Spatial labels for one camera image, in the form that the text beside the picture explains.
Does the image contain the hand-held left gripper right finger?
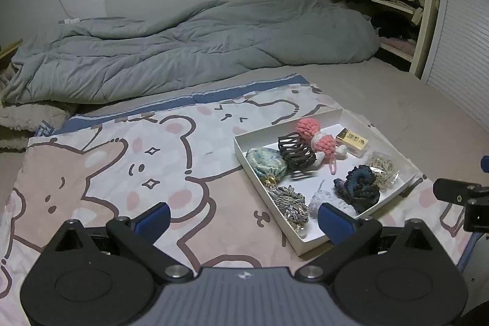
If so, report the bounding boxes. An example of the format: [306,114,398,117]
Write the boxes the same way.
[296,202,446,283]

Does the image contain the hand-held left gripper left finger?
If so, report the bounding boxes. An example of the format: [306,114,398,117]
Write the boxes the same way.
[48,202,193,283]

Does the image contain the white grey crochet scrunchie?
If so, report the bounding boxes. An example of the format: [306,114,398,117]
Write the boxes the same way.
[307,185,358,220]

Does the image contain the blue brown crochet scrunchie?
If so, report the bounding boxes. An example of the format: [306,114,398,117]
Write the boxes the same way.
[333,165,381,214]

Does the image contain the rope scrunchie with pearls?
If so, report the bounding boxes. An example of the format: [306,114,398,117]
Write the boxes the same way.
[267,185,310,235]

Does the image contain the bag of rubber bands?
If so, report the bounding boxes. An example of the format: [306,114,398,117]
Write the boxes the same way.
[367,151,402,191]

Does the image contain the brown hair claw clip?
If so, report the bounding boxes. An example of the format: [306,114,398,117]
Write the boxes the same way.
[277,131,318,171]

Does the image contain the yellow tissue packet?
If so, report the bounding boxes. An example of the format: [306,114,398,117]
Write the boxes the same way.
[335,128,370,159]

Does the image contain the pink crochet toy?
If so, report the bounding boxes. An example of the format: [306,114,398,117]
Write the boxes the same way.
[296,118,348,174]

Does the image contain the blue floral pouch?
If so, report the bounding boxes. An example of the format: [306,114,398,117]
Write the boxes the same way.
[245,148,288,186]

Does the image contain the white cardboard box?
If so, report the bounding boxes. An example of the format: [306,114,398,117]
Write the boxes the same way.
[234,108,423,256]

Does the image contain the printed bear blanket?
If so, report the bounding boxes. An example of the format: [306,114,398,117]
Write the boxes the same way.
[0,73,489,311]

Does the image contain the white louvered door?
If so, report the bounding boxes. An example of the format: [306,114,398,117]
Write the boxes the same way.
[420,0,489,128]

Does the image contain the pink folded cloth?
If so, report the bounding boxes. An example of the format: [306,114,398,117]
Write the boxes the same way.
[378,36,417,52]

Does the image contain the dark clothes pile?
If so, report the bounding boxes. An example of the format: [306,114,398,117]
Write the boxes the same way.
[369,13,419,42]

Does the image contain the grey duvet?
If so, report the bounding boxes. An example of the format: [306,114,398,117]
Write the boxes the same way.
[2,0,380,105]

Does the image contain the wooden bedside shelf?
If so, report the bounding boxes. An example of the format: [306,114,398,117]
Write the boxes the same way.
[0,39,24,61]

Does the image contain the cream wall shelf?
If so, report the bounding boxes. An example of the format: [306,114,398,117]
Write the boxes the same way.
[323,0,436,78]

